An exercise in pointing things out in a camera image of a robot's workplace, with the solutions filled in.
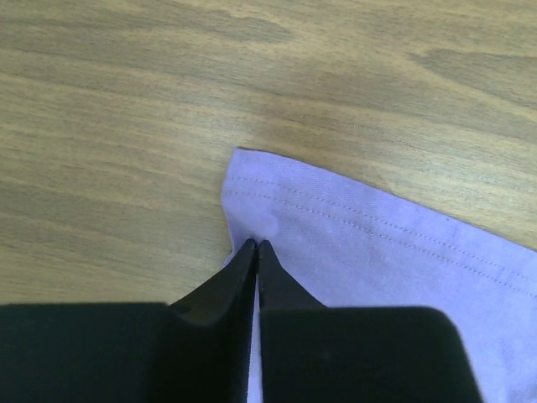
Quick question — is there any lavender t-shirt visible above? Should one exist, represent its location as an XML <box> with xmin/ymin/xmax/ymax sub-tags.
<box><xmin>222</xmin><ymin>149</ymin><xmax>536</xmax><ymax>402</ymax></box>

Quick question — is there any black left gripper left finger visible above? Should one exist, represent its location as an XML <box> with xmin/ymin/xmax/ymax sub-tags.
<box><xmin>1</xmin><ymin>240</ymin><xmax>257</xmax><ymax>402</ymax></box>

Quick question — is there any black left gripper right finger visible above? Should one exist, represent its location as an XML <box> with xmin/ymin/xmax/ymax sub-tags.
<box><xmin>258</xmin><ymin>241</ymin><xmax>482</xmax><ymax>402</ymax></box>

